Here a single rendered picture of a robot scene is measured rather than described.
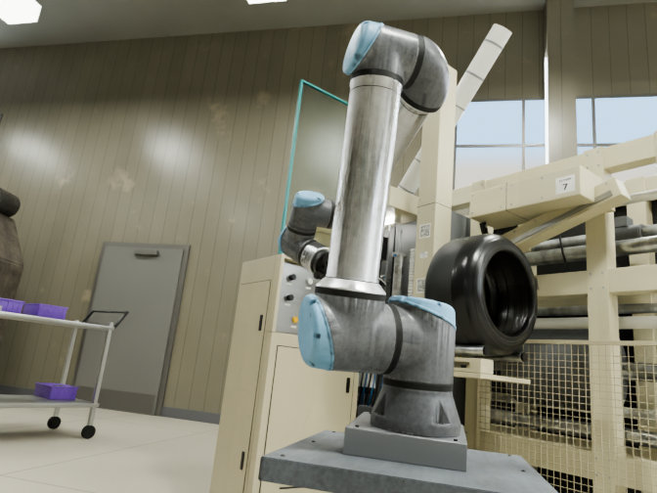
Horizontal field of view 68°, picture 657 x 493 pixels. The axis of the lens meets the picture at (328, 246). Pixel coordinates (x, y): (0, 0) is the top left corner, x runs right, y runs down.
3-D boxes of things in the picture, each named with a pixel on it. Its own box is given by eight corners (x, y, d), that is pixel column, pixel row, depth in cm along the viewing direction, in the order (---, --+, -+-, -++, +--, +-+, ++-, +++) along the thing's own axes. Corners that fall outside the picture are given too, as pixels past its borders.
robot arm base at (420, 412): (455, 442, 93) (458, 388, 94) (359, 426, 99) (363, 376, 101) (464, 427, 110) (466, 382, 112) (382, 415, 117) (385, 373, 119)
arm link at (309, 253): (326, 241, 153) (303, 242, 146) (336, 247, 150) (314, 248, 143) (317, 267, 156) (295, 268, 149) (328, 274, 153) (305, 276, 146)
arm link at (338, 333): (391, 381, 97) (433, 22, 103) (307, 377, 92) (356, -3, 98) (363, 366, 112) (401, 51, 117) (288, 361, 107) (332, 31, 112)
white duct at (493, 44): (387, 195, 330) (489, 22, 292) (401, 200, 337) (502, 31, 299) (397, 202, 320) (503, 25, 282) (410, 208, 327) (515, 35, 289)
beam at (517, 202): (467, 218, 269) (468, 192, 272) (495, 229, 283) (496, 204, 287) (580, 194, 221) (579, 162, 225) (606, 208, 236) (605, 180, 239)
